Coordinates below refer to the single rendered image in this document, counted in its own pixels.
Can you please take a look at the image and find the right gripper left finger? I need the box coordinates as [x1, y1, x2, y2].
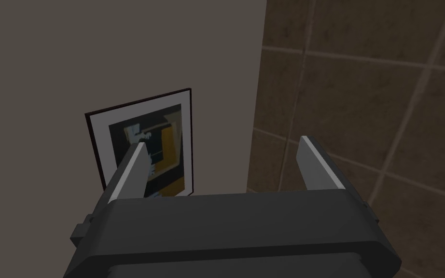
[98, 141, 152, 205]

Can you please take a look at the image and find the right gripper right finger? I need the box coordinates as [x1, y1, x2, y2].
[295, 135, 362, 192]

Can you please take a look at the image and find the black framed abstract picture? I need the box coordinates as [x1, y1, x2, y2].
[84, 87, 194, 198]

